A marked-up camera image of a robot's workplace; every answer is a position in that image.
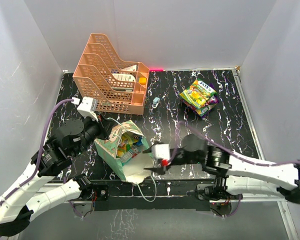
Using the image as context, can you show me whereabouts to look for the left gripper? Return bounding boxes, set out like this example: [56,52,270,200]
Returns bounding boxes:
[73,110,117,157]

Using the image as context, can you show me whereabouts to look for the green patterned paper bag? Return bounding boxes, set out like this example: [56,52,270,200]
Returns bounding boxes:
[94,117,157,203]

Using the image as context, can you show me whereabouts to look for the blue snack packet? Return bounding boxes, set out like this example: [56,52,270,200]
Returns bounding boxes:
[134,137,143,147]

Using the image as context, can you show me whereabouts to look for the yellow snack packet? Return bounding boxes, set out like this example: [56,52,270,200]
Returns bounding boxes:
[116,139,133,158]

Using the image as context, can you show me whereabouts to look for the green snack packet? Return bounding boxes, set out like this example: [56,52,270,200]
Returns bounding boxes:
[189,102,216,117]

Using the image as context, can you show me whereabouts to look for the yellow green Fox's candy bag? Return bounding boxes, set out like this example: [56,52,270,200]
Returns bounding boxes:
[179,78,217,109]

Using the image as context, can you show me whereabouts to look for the purple Fox's candy bag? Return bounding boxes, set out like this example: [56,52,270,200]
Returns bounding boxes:
[200,96,219,118]

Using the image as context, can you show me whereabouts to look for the teal white snack bag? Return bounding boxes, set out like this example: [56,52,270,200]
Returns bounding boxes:
[120,146,140,165]

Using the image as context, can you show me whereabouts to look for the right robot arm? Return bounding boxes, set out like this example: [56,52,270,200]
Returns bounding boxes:
[143,133,300,205]

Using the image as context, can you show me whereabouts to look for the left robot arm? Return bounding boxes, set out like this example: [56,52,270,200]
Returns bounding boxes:
[0,117,116,237]

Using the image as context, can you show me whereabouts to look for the orange plastic file organizer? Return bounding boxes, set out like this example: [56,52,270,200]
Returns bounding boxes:
[72,33,150,115]

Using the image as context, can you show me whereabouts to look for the white papers in organizer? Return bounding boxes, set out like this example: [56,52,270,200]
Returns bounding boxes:
[112,64,137,82]

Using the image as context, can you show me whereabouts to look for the light blue padlock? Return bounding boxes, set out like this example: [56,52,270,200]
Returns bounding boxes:
[152,97,161,109]

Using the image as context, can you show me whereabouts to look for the yellow sticky notes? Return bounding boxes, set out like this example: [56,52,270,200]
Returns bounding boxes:
[138,77,147,85]

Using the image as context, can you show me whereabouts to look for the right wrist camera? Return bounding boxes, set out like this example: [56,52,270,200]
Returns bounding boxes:
[151,143,171,167]

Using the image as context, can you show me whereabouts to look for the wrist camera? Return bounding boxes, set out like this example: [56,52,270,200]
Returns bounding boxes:
[72,96,99,122]
[151,143,171,167]

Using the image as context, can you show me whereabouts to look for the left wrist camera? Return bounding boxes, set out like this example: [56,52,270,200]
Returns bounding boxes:
[72,96,99,122]

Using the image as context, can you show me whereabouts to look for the black front mounting rail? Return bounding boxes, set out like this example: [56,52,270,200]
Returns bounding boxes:
[92,179,213,211]

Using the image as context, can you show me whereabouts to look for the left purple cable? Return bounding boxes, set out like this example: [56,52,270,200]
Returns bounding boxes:
[0,98,75,218]

